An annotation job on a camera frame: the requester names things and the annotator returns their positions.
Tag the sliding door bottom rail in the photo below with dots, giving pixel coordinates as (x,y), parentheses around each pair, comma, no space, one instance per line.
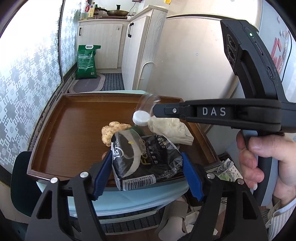
(49,104)

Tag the person's socked foot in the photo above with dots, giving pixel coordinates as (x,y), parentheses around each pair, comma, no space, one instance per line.
(175,215)

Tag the brown wooden tray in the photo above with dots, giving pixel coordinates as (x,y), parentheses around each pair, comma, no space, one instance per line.
(76,129)

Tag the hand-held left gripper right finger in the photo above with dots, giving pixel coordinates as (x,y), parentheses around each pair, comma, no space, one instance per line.
(192,176)

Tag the grey oval floor mat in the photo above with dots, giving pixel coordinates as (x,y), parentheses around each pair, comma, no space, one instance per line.
(89,84)

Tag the red fridge magnet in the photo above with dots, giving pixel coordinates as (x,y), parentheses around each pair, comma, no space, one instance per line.
(277,55)

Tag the white wood-grain cabinet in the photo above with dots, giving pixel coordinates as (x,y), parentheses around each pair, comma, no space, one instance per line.
(143,39)
(101,44)

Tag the frying pan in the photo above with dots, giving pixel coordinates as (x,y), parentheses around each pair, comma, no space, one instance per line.
(118,12)

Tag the white refrigerator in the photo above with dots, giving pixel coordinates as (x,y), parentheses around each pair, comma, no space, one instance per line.
(196,58)

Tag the white tube frame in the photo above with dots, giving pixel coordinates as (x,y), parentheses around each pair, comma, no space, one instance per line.
(141,76)

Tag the black snack bag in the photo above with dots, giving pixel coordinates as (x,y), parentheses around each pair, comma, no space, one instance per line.
(157,162)

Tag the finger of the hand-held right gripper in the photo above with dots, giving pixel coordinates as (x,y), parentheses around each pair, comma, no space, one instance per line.
(168,111)

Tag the clear condiment bottle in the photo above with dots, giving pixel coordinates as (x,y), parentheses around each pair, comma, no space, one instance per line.
(92,11)

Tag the clear plastic cup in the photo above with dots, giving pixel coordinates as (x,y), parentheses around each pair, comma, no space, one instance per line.
(129,143)

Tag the patterned frosted glass door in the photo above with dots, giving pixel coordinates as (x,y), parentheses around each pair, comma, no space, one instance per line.
(27,81)
(69,34)

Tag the clear bottle with white cap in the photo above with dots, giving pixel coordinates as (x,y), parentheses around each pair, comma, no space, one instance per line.
(141,117)

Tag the printed white plastic bag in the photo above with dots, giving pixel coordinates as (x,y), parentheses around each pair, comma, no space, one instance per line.
(227,169)

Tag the ginger root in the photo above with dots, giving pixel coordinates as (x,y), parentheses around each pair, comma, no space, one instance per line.
(111,134)

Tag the person's right hand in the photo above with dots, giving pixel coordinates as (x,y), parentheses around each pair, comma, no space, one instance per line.
(286,166)

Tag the oil bottle with red label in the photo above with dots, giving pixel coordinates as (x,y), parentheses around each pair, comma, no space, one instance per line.
(86,7)

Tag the green rice bag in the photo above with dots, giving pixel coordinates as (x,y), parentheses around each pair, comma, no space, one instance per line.
(86,62)

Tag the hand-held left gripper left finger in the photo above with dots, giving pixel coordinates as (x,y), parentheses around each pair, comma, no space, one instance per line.
(104,171)

